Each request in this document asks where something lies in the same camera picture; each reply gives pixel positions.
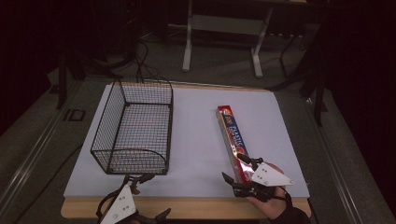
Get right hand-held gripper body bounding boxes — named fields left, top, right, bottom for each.
left=233, top=161, right=295, bottom=203

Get person's right hand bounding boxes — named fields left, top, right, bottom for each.
left=247, top=162, right=293, bottom=220

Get black metal stand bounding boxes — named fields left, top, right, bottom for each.
left=55, top=46, right=126, bottom=110
left=266, top=27, right=329, bottom=128

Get pale table mat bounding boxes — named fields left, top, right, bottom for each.
left=63, top=83, right=311, bottom=199

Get black hanging cables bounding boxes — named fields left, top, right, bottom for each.
left=133, top=39, right=163, bottom=84

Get grey metal floor rail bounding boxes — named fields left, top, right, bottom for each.
left=0, top=101, right=73, bottom=216
left=306, top=97, right=366, bottom=224

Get long plastic wrap box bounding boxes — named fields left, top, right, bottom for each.
left=216, top=105, right=255, bottom=185

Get white metal desk frame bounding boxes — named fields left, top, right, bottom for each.
left=181, top=0, right=276, bottom=79

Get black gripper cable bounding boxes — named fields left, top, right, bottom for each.
left=95, top=185, right=126, bottom=219

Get black wire basket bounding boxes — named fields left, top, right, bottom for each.
left=90, top=78, right=175, bottom=175

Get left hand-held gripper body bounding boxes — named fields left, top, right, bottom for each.
left=96, top=184, right=173, bottom=224

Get black rectangular floor bracket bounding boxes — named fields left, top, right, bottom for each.
left=63, top=108, right=87, bottom=122

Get black floor cable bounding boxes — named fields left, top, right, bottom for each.
left=13, top=142, right=84, bottom=224

